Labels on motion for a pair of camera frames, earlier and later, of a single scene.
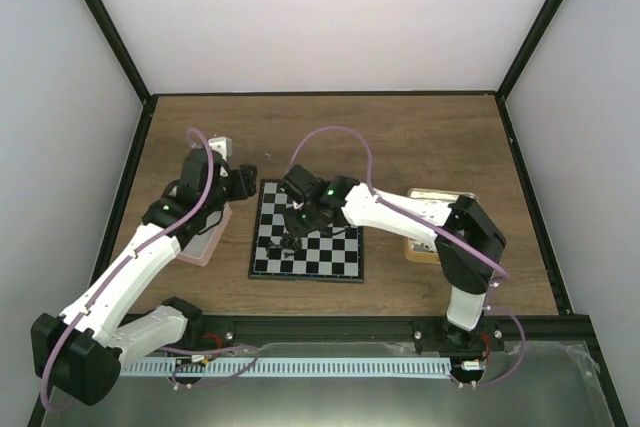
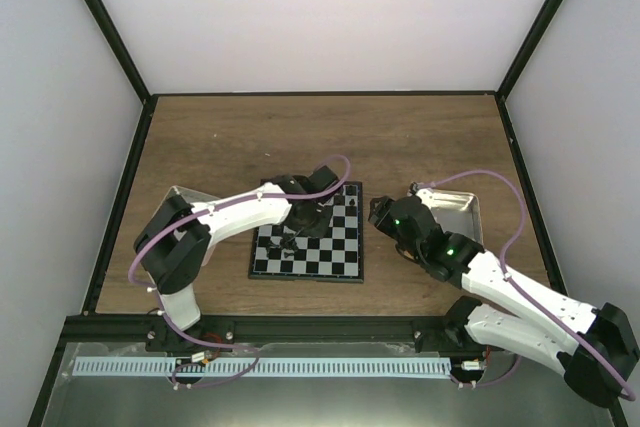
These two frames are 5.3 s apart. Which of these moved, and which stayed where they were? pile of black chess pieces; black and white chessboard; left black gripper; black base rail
Moved: left black gripper
Stayed: black base rail; black and white chessboard; pile of black chess pieces
